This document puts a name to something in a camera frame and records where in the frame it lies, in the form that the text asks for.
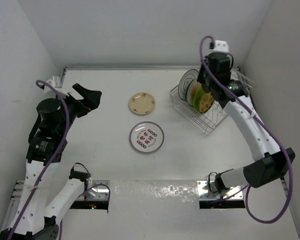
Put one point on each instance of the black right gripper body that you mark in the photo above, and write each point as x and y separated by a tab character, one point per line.
204	78

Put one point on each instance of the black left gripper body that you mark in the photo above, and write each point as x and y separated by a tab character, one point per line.
75	109

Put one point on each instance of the dark brown patterned plate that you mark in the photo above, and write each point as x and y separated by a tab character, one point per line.
205	102

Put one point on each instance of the small beige patterned plate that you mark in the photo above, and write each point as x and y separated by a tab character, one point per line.
142	103

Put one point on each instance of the white plate red characters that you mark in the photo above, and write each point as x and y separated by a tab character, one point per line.
146	137

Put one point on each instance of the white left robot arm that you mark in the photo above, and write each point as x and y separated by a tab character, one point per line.
34	219

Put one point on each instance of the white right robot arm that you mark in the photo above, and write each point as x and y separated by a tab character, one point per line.
270	162

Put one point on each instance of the white plate orange sunburst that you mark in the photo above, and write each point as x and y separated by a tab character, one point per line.
192	89

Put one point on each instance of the lime green plate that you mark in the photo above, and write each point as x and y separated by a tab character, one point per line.
197	97

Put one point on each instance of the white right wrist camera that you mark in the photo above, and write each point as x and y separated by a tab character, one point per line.
219	46

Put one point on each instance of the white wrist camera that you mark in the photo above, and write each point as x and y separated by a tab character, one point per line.
219	46
55	82

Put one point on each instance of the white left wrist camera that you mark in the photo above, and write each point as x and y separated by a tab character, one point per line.
55	82

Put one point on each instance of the metal wire dish rack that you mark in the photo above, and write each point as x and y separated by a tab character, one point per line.
207	121

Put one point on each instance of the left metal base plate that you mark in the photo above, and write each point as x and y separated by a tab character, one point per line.
97	190

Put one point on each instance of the metal base plate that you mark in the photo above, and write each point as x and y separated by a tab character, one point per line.
97	190
205	194

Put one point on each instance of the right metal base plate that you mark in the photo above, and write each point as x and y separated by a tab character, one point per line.
205	194

